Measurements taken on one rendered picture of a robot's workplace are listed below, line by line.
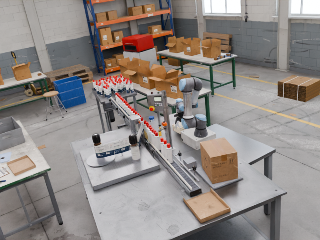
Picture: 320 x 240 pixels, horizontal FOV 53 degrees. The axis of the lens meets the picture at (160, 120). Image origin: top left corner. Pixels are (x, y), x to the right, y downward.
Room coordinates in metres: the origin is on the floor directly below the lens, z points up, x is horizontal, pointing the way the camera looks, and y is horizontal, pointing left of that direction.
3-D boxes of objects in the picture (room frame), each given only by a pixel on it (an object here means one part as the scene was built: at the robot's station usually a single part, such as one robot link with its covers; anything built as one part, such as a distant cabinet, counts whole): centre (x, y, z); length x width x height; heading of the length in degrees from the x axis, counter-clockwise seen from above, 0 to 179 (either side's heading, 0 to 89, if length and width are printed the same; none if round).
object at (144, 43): (8.88, 0.32, 0.61); 0.70 x 0.60 x 1.22; 41
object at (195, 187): (2.99, 0.05, 0.86); 1.65 x 0.08 x 0.04; 19
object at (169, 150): (2.71, -0.05, 0.98); 0.05 x 0.05 x 0.20
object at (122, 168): (2.96, 0.51, 0.86); 0.80 x 0.67 x 0.05; 19
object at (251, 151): (2.94, -0.51, 0.81); 0.90 x 0.90 x 0.04; 29
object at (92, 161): (2.96, 0.67, 0.89); 0.31 x 0.31 x 0.01
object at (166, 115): (3.08, -0.07, 1.16); 0.04 x 0.04 x 0.67; 19
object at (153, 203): (2.84, 0.10, 0.82); 2.10 x 1.50 x 0.02; 19
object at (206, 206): (2.05, -0.27, 0.85); 0.30 x 0.26 x 0.04; 19
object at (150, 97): (3.12, 0.01, 1.38); 0.17 x 0.10 x 0.19; 74
